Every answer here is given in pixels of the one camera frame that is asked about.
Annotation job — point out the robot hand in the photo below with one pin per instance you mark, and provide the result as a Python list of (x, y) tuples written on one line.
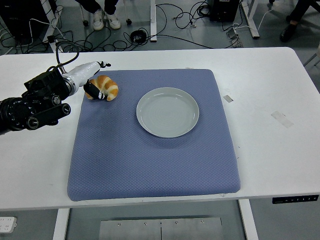
[(82, 71)]

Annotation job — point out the golden croissant bread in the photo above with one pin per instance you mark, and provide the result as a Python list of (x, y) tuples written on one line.
[(108, 86)]

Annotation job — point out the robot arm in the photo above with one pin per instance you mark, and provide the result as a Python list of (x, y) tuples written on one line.
[(37, 100)]

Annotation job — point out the grey round plate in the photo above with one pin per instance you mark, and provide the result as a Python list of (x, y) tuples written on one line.
[(167, 112)]

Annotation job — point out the grey metal plate with screws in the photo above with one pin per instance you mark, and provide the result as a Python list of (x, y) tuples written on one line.
[(160, 228)]

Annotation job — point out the black caster wheel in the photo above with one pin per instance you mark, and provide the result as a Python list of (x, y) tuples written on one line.
[(128, 21), (85, 23)]

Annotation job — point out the person's white shoe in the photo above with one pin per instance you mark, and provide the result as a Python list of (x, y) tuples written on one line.
[(114, 21), (98, 21)]

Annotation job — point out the person's legs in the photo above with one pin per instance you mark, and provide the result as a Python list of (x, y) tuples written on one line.
[(92, 5)]

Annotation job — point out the large black cabinet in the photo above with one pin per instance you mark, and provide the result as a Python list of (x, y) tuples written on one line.
[(20, 15)]

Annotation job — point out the white desk leg with foot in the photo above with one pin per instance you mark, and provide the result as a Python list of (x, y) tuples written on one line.
[(153, 20)]

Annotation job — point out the blue quilted mat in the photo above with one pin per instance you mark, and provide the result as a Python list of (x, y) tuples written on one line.
[(125, 162)]

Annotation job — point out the small clear tape strip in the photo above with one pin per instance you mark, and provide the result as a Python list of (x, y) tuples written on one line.
[(228, 98)]

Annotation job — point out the grey foot pedal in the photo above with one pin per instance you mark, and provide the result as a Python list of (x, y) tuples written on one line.
[(232, 35)]

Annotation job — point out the black computer box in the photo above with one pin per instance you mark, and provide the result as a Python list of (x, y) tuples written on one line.
[(223, 8)]

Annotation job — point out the white table leg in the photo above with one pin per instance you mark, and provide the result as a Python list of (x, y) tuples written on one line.
[(248, 220), (60, 225)]

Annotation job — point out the white power strip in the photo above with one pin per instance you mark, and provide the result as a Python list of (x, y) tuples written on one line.
[(7, 224)]

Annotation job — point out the large clear tape strip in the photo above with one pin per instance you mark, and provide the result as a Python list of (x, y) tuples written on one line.
[(282, 119)]

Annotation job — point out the person's black shoe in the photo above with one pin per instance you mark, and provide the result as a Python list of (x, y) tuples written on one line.
[(287, 32)]

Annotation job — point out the person's leg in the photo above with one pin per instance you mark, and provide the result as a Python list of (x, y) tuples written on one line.
[(302, 10)]

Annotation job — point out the black table control panel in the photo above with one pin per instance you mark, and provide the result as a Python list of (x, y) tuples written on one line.
[(295, 199)]

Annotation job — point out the white slanted frame leg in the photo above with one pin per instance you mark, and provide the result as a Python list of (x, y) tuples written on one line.
[(51, 22)]

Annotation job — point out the white desk frame leg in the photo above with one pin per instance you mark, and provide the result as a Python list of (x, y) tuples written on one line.
[(252, 22)]

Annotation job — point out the grey metal frame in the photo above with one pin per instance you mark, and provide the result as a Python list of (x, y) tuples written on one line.
[(312, 56)]

